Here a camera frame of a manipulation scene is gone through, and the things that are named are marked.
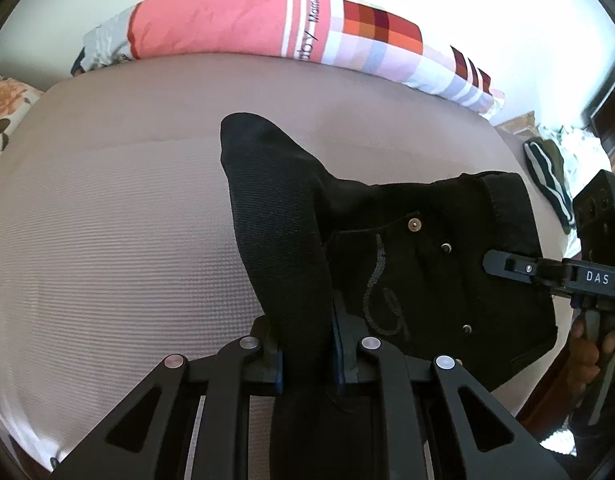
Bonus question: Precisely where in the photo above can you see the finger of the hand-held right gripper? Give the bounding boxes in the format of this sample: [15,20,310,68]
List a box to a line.
[482,249,571,289]

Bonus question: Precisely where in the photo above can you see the black pants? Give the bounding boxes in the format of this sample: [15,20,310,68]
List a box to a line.
[220,112,559,480]

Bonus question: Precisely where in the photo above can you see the dark striped cloth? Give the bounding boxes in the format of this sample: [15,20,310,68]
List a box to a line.
[524,137,576,235]

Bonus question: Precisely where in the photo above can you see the beige bed mattress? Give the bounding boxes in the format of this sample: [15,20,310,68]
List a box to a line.
[0,55,578,480]

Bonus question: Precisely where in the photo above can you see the pink checkered pillow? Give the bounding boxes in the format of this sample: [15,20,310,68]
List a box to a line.
[72,0,506,122]

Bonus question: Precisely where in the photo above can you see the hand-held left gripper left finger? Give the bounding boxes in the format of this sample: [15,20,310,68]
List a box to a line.
[50,315,288,480]

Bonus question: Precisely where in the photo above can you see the brown wooden cabinet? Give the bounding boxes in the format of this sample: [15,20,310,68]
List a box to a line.
[586,77,615,171]

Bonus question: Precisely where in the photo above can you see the person's right hand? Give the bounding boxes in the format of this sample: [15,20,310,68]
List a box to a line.
[570,314,615,400]

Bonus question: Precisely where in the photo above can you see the white patterned cloth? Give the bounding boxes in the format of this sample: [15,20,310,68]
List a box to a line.
[537,124,613,201]

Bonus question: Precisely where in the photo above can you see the floral cloth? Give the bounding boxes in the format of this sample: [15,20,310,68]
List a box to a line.
[0,69,44,163]

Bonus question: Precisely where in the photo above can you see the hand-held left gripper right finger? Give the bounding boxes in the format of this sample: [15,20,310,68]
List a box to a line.
[331,306,571,480]

